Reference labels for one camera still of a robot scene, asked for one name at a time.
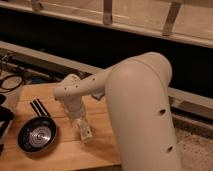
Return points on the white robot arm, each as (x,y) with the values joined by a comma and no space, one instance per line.
(136,93)

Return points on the black chopsticks pair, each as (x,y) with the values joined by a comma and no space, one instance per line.
(39,108)

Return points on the black device at left edge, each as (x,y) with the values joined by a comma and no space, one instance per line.
(6,116)

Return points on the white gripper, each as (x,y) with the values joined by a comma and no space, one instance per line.
(85,130)

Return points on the black ceramic bowl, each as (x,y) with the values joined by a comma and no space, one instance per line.
(37,134)

